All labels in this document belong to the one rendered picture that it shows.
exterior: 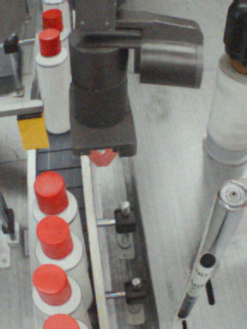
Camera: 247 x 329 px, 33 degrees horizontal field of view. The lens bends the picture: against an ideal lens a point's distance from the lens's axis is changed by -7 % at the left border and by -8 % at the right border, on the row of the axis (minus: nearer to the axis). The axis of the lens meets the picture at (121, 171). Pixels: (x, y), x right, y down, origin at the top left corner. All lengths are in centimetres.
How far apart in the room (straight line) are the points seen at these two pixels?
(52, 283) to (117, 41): 22
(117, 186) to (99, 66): 38
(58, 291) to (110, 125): 18
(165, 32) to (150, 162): 36
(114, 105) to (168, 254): 27
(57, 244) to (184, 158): 37
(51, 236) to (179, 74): 19
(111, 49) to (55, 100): 32
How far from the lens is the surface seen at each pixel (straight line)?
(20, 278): 68
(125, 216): 60
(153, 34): 39
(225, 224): 48
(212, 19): 117
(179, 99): 81
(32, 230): 56
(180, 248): 63
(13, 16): 28
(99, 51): 38
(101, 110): 43
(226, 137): 68
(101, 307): 55
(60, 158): 72
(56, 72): 65
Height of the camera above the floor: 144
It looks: 54 degrees down
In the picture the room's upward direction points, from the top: straight up
